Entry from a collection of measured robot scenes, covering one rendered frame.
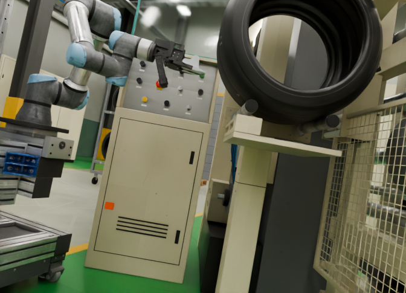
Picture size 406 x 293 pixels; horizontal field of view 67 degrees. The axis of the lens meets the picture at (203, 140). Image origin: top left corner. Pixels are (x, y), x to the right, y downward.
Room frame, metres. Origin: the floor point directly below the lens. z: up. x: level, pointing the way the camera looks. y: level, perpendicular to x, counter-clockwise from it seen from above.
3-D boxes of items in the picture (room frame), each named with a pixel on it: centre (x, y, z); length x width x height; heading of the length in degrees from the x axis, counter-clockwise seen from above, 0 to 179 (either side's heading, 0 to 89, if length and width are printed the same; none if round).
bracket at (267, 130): (1.38, -0.27, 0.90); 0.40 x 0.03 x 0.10; 91
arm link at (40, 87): (1.44, 0.78, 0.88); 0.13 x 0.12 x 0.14; 131
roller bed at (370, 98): (1.43, -0.65, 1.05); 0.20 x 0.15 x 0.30; 1
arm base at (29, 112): (1.44, 0.79, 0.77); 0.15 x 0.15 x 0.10
